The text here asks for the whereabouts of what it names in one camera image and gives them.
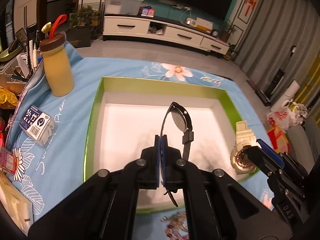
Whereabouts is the white digital watch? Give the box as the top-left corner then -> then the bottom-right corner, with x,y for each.
230,120 -> 261,174

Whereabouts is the pink bead bracelet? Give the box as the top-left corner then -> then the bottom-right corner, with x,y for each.
161,211 -> 188,240

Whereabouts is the black wrist watch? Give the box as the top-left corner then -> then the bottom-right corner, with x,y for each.
159,102 -> 194,206

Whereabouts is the white red plastic bag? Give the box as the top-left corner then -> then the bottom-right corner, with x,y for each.
266,103 -> 308,133

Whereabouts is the blue floral tablecloth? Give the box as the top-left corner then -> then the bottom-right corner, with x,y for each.
7,42 -> 274,239

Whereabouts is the green cardboard box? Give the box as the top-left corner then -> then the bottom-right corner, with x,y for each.
84,76 -> 250,213

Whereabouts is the floss pick box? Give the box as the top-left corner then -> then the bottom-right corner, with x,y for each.
19,105 -> 57,148

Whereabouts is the grey curtain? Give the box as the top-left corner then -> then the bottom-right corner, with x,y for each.
235,0 -> 319,102

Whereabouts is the yellow bottle brown lid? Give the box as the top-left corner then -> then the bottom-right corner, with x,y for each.
40,14 -> 74,97

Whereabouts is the white tv cabinet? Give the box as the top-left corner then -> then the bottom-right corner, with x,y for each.
103,15 -> 229,55

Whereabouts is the potted green plant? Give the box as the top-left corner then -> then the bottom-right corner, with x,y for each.
66,5 -> 102,48

